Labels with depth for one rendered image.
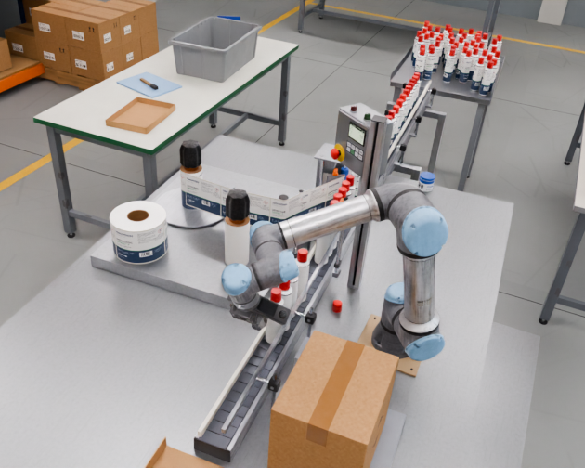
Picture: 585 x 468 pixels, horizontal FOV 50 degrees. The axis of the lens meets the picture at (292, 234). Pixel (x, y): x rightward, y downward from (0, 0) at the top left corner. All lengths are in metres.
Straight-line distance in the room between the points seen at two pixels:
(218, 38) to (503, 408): 3.31
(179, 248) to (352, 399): 1.08
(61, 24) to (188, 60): 2.09
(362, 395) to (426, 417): 0.42
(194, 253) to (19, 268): 1.71
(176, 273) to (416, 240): 1.00
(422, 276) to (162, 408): 0.84
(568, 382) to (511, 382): 1.35
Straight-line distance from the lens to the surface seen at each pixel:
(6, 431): 1.98
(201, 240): 2.46
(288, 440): 1.61
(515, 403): 2.11
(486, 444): 1.97
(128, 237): 2.30
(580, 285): 4.17
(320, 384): 1.61
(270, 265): 1.59
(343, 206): 1.71
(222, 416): 1.84
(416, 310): 1.83
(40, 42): 6.25
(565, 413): 3.35
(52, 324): 2.25
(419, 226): 1.60
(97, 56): 5.84
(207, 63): 4.06
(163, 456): 1.83
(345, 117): 2.10
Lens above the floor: 2.32
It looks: 35 degrees down
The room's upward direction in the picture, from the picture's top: 4 degrees clockwise
